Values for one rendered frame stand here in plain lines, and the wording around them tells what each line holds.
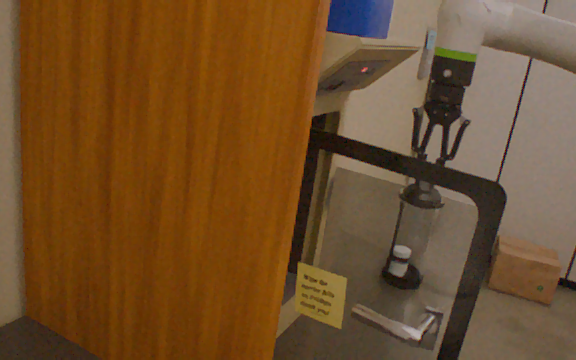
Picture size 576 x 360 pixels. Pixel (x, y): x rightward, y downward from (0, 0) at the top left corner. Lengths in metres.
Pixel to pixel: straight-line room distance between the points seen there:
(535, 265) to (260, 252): 3.04
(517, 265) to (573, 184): 0.67
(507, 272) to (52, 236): 3.07
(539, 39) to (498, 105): 2.59
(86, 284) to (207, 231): 0.28
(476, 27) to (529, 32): 0.11
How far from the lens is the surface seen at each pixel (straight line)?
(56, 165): 0.86
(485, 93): 3.73
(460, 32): 1.13
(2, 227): 1.00
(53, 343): 0.99
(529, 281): 3.63
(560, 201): 3.83
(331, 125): 1.00
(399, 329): 0.62
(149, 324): 0.82
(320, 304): 0.72
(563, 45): 1.12
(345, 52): 0.64
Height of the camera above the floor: 1.53
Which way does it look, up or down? 18 degrees down
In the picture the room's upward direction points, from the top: 9 degrees clockwise
